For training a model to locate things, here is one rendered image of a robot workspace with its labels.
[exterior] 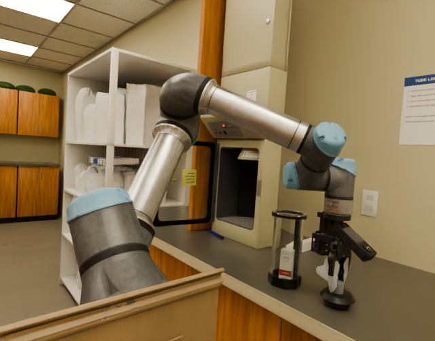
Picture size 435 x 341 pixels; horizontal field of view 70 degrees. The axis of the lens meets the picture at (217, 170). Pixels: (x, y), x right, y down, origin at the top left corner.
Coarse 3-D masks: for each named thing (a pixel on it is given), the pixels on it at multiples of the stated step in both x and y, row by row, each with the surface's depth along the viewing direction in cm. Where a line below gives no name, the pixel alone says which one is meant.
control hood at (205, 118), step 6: (204, 120) 147; (210, 120) 144; (216, 120) 141; (222, 120) 138; (210, 132) 151; (246, 132) 133; (216, 138) 154; (222, 138) 150; (228, 138) 147; (234, 138) 143; (240, 138) 140; (246, 138) 137; (252, 138) 134; (258, 138) 131
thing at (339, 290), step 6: (342, 282) 85; (324, 288) 88; (336, 288) 85; (342, 288) 85; (324, 294) 85; (330, 294) 84; (336, 294) 84; (342, 294) 85; (348, 294) 85; (324, 300) 86; (330, 300) 83; (336, 300) 82; (342, 300) 82; (348, 300) 82; (354, 300) 84; (330, 306) 84; (336, 306) 83; (342, 306) 82; (348, 306) 83
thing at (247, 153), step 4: (244, 148) 145; (248, 148) 143; (252, 148) 142; (244, 152) 144; (248, 152) 142; (252, 152) 141; (256, 152) 141; (240, 156) 145; (244, 156) 143; (248, 156) 141; (252, 156) 141; (256, 156) 140
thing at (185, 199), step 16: (192, 160) 147; (208, 160) 152; (176, 176) 143; (192, 176) 148; (208, 176) 153; (176, 192) 144; (192, 192) 149; (160, 208) 140; (176, 208) 145; (192, 208) 150
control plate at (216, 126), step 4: (208, 124) 147; (212, 124) 145; (216, 124) 143; (220, 124) 141; (224, 124) 139; (228, 124) 137; (232, 124) 135; (212, 128) 147; (216, 128) 145; (220, 128) 143; (224, 128) 141; (228, 128) 139; (232, 128) 137; (236, 128) 135; (240, 132) 135; (216, 136) 150; (220, 136) 148; (224, 136) 146; (228, 136) 144; (232, 136) 142; (236, 136) 140; (240, 136) 138
